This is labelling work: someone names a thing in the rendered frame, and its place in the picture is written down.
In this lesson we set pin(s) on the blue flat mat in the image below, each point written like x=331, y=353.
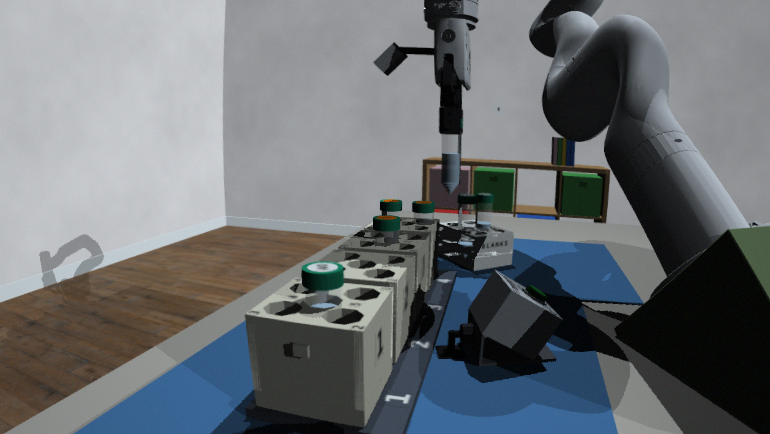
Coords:
x=208, y=392

